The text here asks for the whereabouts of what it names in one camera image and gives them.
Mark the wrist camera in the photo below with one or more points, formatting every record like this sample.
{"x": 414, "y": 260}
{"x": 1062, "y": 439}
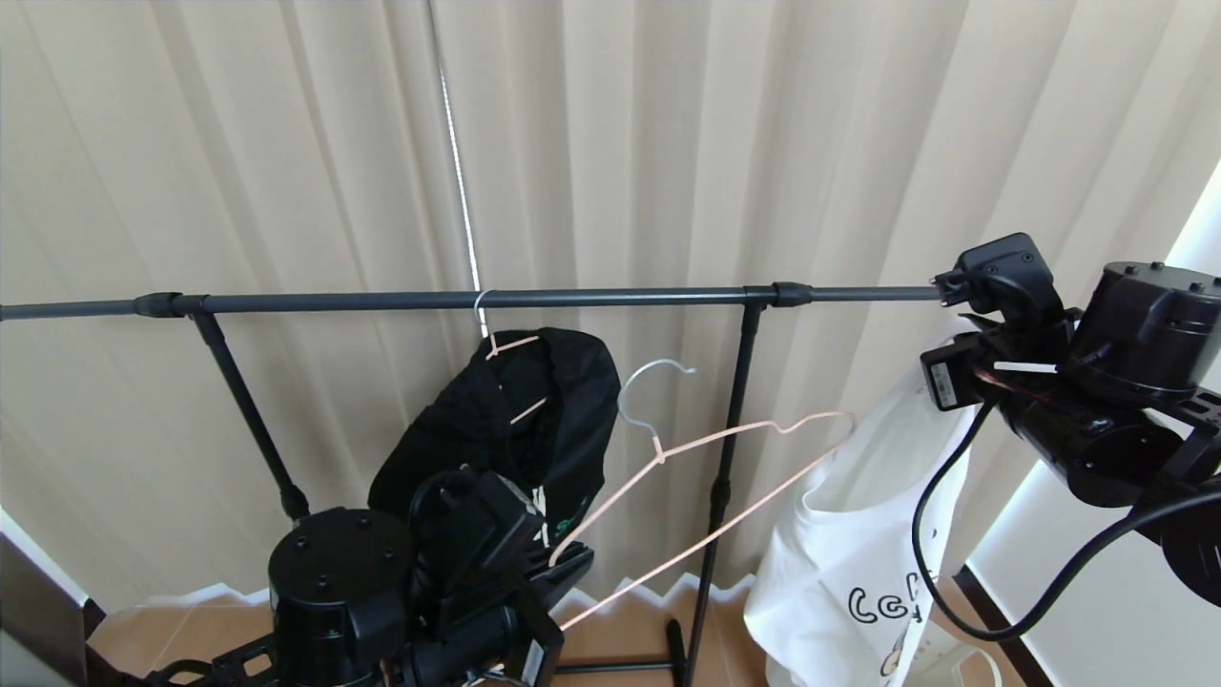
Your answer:
{"x": 477, "y": 525}
{"x": 1002, "y": 267}

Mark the white garment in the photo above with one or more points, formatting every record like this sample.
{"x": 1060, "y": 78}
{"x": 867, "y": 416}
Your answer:
{"x": 858, "y": 534}

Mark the black clothes rack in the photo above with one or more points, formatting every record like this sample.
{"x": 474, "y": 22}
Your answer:
{"x": 382, "y": 301}

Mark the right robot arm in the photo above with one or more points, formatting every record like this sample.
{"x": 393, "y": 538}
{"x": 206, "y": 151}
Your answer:
{"x": 1154, "y": 324}

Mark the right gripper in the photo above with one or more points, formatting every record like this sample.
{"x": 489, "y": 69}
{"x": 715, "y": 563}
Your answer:
{"x": 1097, "y": 458}

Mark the beige curtain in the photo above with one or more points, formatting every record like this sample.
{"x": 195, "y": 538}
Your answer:
{"x": 238, "y": 143}

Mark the black shorts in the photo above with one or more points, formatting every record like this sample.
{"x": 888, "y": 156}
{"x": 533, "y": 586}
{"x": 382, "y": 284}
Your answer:
{"x": 582, "y": 420}

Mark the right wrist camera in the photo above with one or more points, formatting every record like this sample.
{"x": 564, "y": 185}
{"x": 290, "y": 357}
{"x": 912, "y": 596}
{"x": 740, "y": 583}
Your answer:
{"x": 1002, "y": 267}

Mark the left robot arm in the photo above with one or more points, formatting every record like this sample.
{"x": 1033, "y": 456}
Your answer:
{"x": 334, "y": 582}

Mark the white laundry basket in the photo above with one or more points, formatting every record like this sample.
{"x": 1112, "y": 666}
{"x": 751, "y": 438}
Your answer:
{"x": 954, "y": 666}

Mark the pink clothes hanger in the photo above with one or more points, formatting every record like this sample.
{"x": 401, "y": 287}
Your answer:
{"x": 725, "y": 434}
{"x": 510, "y": 344}

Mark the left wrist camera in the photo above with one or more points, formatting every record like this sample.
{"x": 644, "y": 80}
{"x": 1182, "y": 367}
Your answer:
{"x": 477, "y": 525}

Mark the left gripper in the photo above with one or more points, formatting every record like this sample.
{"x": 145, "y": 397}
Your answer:
{"x": 477, "y": 649}

